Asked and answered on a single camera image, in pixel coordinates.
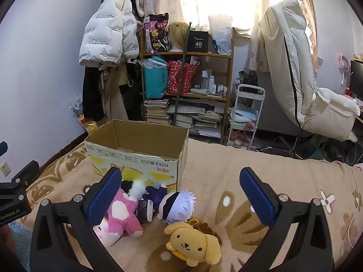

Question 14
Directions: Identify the black tissue pack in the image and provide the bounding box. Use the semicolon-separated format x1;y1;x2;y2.
136;199;154;222

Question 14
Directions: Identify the light blue cloth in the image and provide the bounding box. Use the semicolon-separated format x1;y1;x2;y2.
8;221;32;264

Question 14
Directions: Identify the dark hanging coat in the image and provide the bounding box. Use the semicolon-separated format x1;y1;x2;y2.
82;62;107;122

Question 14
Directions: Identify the black hanging garment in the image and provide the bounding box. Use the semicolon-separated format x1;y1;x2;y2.
126;59;144;121

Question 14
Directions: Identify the black fluffy white-trimmed plush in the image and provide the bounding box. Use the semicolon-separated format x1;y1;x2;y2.
121;179;146;199

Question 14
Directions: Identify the black monitor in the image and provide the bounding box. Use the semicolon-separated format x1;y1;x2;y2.
349;59;363;100

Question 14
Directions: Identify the white puffer jacket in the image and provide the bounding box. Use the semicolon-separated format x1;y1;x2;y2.
79;0;139;68

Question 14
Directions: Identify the beige brown printed blanket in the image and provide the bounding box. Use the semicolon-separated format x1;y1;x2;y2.
25;137;363;272

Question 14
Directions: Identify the blond wig head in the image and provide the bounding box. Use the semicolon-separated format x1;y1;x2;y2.
166;21;189;52

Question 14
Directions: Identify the group of small cosmetic bottles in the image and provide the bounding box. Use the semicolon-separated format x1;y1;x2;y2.
196;71;229;97

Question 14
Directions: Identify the patterned black pink bag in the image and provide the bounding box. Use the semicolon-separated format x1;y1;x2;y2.
145;14;172;53

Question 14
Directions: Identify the white plastic bag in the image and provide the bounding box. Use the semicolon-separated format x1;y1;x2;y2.
208;14;233;56

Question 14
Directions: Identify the stack of books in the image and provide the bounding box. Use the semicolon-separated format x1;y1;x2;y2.
144;99;171;125

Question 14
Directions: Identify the printed cardboard box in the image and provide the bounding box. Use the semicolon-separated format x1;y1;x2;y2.
84;119;189;192

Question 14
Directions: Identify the teal bag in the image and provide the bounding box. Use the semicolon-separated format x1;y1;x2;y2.
142;57;169;100

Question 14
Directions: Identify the black box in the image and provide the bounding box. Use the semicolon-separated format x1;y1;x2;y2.
189;31;210;53

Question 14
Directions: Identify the yellow dog plush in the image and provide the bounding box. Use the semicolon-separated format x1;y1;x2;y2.
164;218;222;267

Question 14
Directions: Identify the pile of books and papers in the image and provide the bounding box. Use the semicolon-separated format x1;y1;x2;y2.
167;102;224;138

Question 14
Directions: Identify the dark wooden bed frame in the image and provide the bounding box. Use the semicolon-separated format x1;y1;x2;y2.
37;135;87;173

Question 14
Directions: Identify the wooden shelf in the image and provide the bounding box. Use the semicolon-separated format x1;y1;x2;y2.
140;28;234;145

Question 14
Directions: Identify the pink desk fan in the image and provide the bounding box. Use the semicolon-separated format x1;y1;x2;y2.
337;55;351;88

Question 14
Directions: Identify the cream padded chair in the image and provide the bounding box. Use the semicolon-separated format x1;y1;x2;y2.
259;0;361;159

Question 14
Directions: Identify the clear bag of small toys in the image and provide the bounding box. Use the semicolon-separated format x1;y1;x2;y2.
70;102;98;135

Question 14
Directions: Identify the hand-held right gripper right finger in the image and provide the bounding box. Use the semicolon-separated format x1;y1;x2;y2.
238;168;335;272

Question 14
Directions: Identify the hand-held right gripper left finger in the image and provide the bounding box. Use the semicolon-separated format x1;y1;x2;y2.
30;167;125;272

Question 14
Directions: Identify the red gift bag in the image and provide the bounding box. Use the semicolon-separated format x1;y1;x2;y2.
167;60;198;95

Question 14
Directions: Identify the beige hanging garment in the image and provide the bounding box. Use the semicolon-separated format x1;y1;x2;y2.
98;62;129;122

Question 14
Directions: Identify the white-haired purple plush doll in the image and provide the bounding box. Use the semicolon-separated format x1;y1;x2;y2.
142;184;197;224

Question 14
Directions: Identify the white trolley cart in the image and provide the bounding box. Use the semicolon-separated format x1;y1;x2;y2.
227;84;265;149

